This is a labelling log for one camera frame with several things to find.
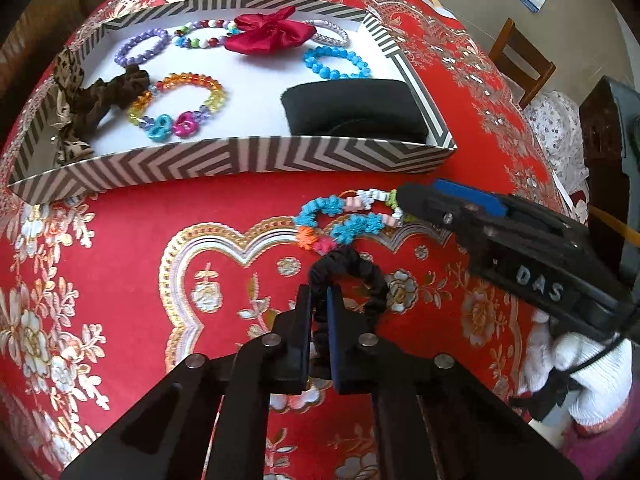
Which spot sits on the brown scrunchie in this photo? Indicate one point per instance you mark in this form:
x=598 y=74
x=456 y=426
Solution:
x=90 y=105

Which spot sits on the red floral tablecloth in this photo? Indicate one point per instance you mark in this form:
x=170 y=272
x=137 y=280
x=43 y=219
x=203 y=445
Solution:
x=102 y=295

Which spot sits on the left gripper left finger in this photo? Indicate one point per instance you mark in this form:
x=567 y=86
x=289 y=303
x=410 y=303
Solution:
x=291 y=359

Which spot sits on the black scrunchie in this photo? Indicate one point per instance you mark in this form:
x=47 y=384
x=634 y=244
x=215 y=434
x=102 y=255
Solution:
x=344 y=260

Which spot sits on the black velvet cushion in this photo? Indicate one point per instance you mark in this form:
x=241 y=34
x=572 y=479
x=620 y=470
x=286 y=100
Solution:
x=355 y=108

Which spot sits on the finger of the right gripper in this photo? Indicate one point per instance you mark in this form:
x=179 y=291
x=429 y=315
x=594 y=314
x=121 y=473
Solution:
x=470 y=195
x=427 y=204

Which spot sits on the wooden chair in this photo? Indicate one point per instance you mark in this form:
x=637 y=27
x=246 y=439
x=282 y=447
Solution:
x=521 y=62

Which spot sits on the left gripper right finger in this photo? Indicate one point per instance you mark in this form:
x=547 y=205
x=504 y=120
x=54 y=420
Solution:
x=350 y=368

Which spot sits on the white gloved right hand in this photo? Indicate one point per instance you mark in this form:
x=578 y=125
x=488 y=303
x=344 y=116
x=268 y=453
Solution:
x=604 y=376

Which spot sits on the floral white fabric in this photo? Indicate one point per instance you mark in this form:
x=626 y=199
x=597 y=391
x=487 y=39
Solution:
x=554 y=118

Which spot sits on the leopard print bow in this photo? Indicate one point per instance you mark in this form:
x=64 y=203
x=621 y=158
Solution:
x=68 y=77

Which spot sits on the striped jewelry tray box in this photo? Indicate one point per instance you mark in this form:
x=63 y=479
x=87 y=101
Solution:
x=249 y=134

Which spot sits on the red satin bow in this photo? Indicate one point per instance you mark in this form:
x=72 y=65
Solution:
x=265 y=34

